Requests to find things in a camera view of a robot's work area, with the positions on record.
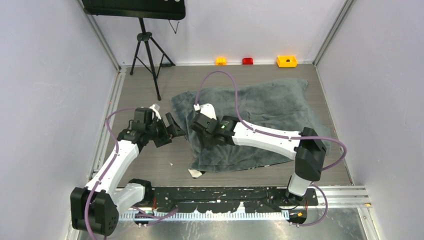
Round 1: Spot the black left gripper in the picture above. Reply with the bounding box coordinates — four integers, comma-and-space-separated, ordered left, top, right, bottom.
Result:
146, 113, 185, 148

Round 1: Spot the grey plush pillowcase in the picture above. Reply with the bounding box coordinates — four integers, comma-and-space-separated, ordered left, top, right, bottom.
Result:
170, 78, 331, 173

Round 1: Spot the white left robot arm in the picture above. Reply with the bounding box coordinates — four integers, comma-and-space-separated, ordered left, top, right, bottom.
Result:
70, 104, 186, 240

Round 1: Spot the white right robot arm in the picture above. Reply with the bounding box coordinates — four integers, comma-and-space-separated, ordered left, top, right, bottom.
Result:
189, 112, 327, 206

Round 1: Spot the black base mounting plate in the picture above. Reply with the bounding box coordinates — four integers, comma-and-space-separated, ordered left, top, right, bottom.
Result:
135, 186, 319, 214

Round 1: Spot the orange small block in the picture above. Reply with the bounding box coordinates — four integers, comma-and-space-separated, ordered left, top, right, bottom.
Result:
215, 57, 227, 66

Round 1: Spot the black tripod stand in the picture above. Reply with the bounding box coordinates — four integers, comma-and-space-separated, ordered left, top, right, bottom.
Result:
129, 18, 176, 101

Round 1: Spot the red small block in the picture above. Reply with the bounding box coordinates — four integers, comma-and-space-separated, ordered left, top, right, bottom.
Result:
242, 57, 254, 65

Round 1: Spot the yellow small bin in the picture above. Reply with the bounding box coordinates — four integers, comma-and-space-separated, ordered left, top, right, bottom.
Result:
276, 55, 298, 68

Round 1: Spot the black panel on tripod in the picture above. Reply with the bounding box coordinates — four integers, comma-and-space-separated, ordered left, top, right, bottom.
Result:
82, 0, 186, 21

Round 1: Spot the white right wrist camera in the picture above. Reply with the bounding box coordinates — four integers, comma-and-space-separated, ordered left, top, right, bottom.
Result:
193, 103, 217, 120

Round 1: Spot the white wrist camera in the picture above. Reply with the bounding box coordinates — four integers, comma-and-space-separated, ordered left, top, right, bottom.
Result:
193, 103, 217, 120
148, 103, 162, 122

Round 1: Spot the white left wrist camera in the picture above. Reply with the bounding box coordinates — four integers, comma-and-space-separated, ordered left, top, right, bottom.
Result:
148, 103, 162, 122

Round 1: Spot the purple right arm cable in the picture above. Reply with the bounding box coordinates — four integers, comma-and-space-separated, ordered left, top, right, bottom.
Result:
194, 70, 348, 227

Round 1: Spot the aluminium left side rail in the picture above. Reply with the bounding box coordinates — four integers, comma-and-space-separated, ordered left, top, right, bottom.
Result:
87, 65, 128, 180

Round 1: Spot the aluminium rail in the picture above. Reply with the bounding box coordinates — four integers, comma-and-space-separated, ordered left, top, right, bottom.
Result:
120, 185, 371, 223
87, 65, 128, 180

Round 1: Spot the aluminium front rail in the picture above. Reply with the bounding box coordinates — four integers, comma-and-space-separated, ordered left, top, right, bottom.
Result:
120, 185, 371, 223

